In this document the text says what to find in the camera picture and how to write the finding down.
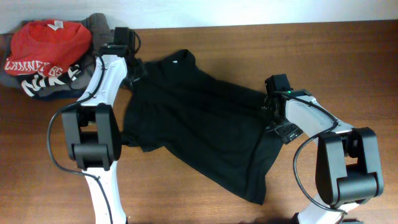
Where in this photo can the grey folded garment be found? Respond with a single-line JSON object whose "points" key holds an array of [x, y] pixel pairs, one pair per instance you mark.
{"points": [[101, 34]]}

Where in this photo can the black white lettered shirt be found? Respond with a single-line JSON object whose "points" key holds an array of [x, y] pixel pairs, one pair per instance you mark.
{"points": [[39, 86]]}

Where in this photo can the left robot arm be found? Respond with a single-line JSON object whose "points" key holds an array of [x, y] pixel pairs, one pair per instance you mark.
{"points": [[91, 130]]}

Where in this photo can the red folded shirt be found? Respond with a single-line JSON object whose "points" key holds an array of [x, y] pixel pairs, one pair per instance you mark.
{"points": [[47, 47]]}

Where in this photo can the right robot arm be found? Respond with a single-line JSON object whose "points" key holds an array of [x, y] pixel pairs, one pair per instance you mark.
{"points": [[348, 165]]}

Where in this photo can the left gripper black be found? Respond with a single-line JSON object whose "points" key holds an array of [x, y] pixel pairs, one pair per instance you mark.
{"points": [[139, 70]]}

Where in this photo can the dark blue folded garment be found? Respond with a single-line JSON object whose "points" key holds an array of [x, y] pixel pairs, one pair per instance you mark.
{"points": [[56, 95]]}

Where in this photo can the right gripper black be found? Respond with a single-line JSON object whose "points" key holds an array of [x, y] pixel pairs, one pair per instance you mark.
{"points": [[286, 133]]}

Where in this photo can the black t-shirt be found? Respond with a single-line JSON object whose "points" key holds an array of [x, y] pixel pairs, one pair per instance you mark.
{"points": [[218, 128]]}

